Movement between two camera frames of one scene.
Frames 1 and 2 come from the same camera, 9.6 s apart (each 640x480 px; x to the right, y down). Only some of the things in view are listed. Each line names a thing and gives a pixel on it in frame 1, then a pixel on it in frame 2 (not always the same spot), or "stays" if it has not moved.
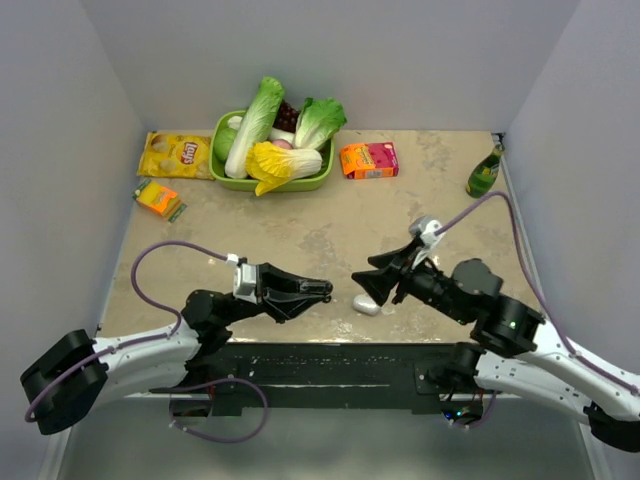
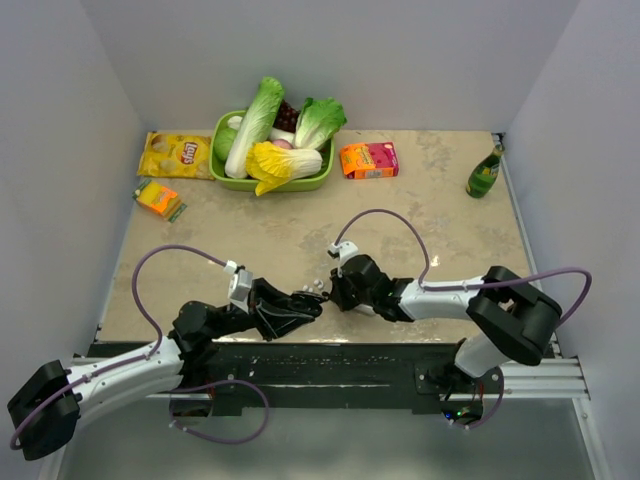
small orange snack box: (159, 199) stays
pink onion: (282, 143) stays
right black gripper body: (425, 284) -> (347, 296)
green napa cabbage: (255, 126) stays
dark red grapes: (286, 117) stays
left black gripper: (278, 293) -> (272, 310)
